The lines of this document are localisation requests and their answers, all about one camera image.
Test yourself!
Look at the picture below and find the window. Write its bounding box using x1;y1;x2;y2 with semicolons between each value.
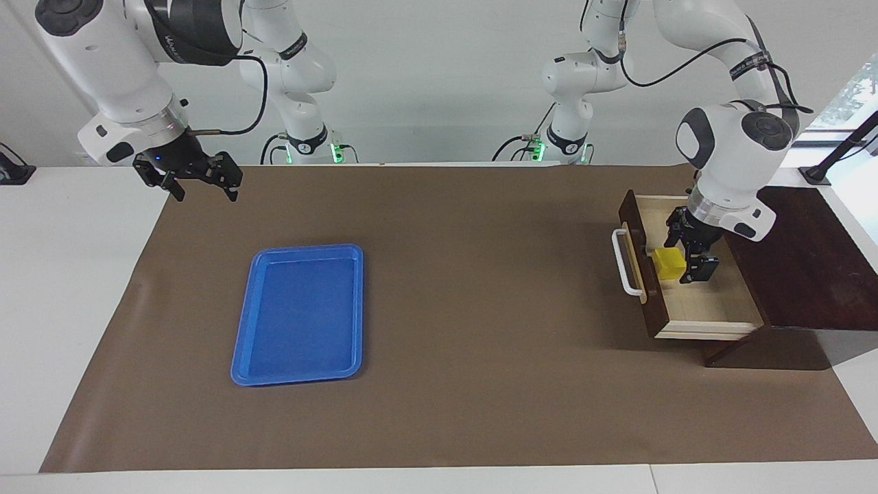
807;54;878;132

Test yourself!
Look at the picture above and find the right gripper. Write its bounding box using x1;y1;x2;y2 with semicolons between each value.
133;132;244;202

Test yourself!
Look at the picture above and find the wooden drawer with dark front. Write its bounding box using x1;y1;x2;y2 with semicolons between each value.
618;189;766;342

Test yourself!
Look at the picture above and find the black stand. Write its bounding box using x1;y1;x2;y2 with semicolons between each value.
798;108;878;187
0;142;37;187

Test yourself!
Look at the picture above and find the black cable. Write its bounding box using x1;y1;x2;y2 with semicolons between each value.
259;132;292;166
185;54;270;137
745;14;816;116
617;19;755;89
490;134;544;163

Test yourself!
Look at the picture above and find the dark brown wooden cabinet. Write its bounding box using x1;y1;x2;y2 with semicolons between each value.
686;184;878;371

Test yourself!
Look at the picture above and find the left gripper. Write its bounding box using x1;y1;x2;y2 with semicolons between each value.
663;206;724;285

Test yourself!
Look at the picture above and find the yellow cube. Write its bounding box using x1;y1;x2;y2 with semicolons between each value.
651;247;687;281

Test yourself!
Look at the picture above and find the blue plastic tray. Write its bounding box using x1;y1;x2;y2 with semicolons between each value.
230;243;365;388

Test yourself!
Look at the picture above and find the white drawer handle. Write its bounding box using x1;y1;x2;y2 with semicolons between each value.
611;228;645;297

